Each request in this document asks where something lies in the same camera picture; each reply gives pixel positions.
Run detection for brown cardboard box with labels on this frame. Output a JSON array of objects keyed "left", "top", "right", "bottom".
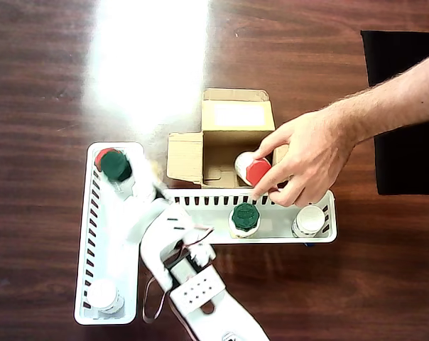
[{"left": 165, "top": 88, "right": 290, "bottom": 189}]

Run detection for person's bare hand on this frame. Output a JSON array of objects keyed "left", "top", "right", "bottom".
[{"left": 251, "top": 100, "right": 363, "bottom": 209}]

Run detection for white bottle with green cap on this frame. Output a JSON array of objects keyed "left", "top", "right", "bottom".
[
  {"left": 227, "top": 202, "right": 261, "bottom": 239},
  {"left": 99, "top": 151, "right": 134, "bottom": 195}
]

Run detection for white bottle with red cap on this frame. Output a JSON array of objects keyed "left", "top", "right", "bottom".
[
  {"left": 94, "top": 148, "right": 118, "bottom": 173},
  {"left": 234, "top": 151, "right": 273, "bottom": 188}
]

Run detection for person's hairy forearm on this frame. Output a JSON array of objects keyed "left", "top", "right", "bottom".
[{"left": 337, "top": 49, "right": 429, "bottom": 145}]

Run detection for black mat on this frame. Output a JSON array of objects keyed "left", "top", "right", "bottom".
[{"left": 360, "top": 30, "right": 429, "bottom": 195}]

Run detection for red and white servo cable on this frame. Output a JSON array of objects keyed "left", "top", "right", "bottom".
[{"left": 142, "top": 225, "right": 215, "bottom": 324}]

